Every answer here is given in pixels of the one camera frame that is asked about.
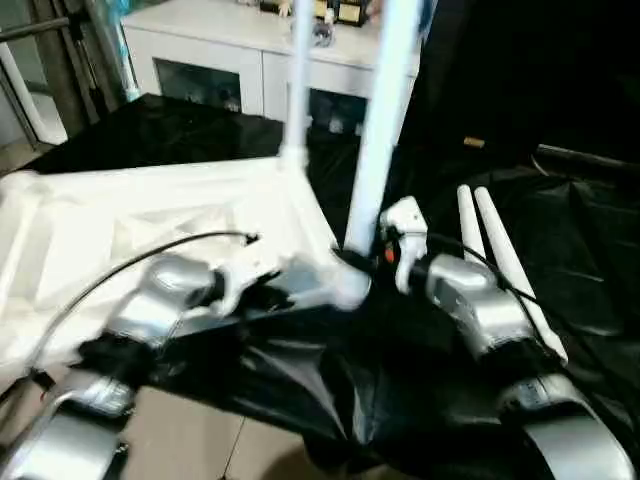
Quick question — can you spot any white plastic table leg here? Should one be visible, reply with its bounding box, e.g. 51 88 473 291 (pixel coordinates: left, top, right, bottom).
473 186 570 365
279 0 315 174
344 0 426 261
455 183 489 261

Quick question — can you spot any white plastic table top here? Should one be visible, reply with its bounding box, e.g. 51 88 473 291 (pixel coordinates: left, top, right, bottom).
0 152 374 381

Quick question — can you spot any black mat cover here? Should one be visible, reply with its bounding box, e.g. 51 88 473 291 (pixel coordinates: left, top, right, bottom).
0 92 640 480

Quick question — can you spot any long black pole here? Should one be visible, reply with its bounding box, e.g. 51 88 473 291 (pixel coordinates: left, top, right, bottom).
537 143 640 170

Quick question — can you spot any grey item on cabinet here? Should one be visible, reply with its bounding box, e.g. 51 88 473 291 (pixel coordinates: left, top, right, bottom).
310 19 335 47

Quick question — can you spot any white cabinet with glass doors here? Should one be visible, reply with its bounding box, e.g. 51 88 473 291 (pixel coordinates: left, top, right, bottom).
122 0 424 136

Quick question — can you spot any grey metal rack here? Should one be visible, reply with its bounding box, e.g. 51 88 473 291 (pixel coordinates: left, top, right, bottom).
0 0 136 146

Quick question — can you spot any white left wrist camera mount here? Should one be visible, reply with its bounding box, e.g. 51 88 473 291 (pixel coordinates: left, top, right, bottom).
214 249 284 321

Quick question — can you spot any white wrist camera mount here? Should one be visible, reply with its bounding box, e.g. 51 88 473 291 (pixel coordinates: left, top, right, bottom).
379 196 429 296
214 249 284 321

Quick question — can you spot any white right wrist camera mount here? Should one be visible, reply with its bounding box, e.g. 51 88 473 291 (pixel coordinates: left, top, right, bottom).
379 196 429 296

